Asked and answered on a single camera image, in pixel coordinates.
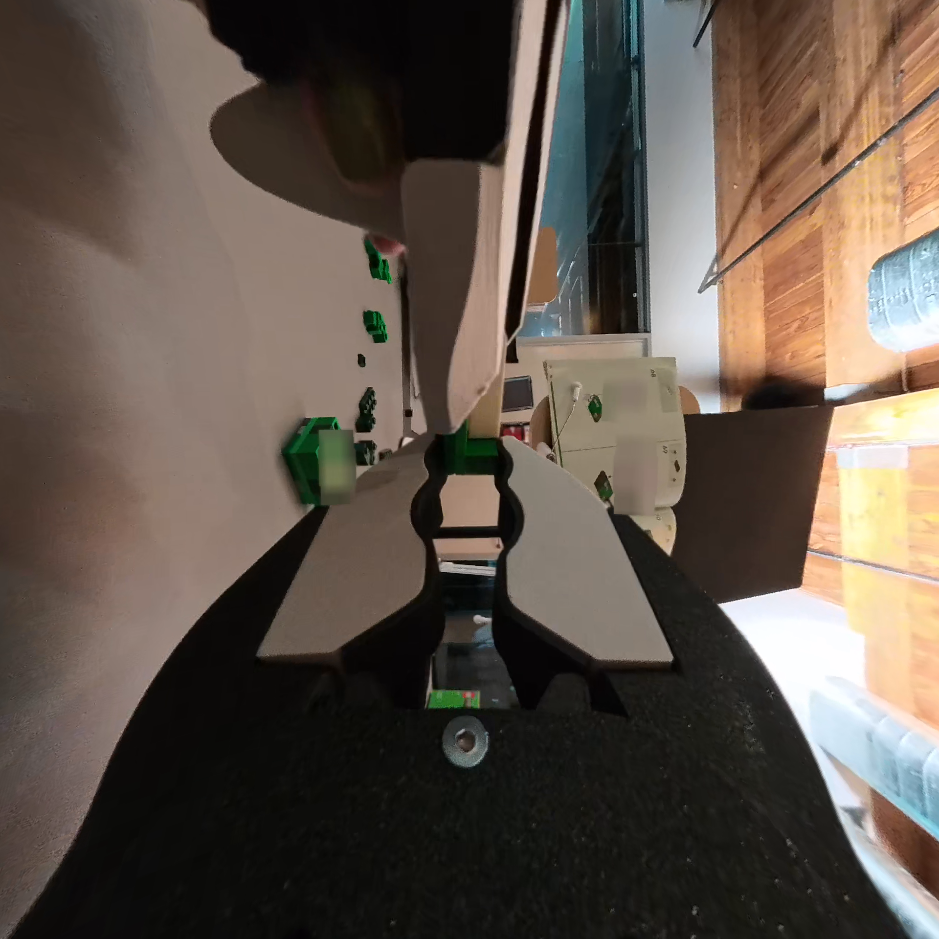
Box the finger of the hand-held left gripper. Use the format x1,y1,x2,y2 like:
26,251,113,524
402,143,518,435
505,0,571,347

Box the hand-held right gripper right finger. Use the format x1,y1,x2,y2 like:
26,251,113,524
493,436,676,671

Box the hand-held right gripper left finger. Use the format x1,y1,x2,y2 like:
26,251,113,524
255,433,446,669

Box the bright green lego pieces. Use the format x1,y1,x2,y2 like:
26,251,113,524
361,241,393,344

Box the green lego assembly white brick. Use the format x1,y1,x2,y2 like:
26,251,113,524
282,417,358,507

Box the open lego instruction booklet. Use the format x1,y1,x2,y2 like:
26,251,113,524
543,357,688,556

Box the person's left hand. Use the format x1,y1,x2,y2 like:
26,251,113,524
297,69,410,186

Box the tan rounded board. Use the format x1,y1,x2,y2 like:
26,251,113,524
528,227,560,305

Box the book stand with white base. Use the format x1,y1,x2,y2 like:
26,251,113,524
528,385,701,560

